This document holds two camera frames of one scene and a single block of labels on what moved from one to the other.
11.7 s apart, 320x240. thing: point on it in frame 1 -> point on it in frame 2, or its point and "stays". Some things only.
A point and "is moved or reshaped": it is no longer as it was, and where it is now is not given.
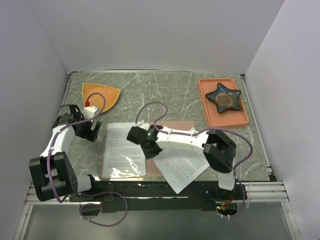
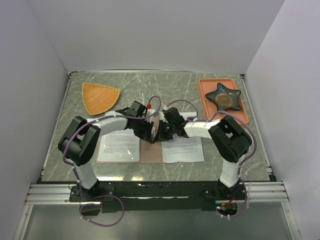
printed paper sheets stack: (181, 164) is moved or reshaped
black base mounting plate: (159, 196) stays
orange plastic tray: (206, 86) stays
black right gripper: (149, 155) -> (161, 134)
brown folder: (151, 169) is moved or reshaped
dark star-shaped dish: (223, 98) stays
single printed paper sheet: (122, 157) is moved or reshaped
